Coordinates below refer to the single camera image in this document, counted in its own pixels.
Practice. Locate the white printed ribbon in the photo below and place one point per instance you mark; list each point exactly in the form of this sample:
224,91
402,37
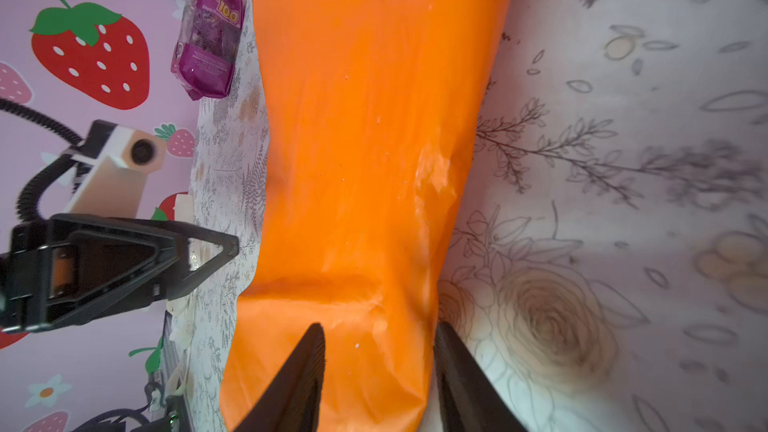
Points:
175,214

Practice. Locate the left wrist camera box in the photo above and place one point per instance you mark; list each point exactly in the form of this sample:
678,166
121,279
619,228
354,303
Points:
120,159

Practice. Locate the orange wrapping paper sheet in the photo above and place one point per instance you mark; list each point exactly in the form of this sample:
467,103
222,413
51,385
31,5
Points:
372,108

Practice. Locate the purple snack packet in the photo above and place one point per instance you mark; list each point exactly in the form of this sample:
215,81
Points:
205,53

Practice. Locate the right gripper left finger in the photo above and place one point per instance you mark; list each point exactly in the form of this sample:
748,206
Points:
291,402

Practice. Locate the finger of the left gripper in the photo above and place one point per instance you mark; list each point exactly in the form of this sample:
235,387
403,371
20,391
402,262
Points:
72,269

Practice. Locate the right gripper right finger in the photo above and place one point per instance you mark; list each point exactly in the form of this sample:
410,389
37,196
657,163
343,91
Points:
468,401

